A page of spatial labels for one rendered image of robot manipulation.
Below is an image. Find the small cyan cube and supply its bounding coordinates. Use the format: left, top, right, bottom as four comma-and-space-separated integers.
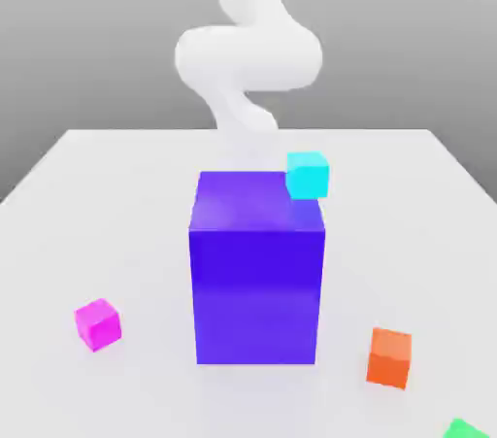
285, 151, 330, 200

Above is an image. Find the small magenta cube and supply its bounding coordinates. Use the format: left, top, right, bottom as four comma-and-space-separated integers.
73, 297, 123, 354

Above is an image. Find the small orange cube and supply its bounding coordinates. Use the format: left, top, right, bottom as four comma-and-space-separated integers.
365, 326, 414, 391

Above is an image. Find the small green cube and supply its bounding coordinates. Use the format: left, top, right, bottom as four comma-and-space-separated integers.
443, 418, 491, 438

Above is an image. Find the large purple box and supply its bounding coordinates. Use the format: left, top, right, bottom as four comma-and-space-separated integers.
188, 170, 326, 366

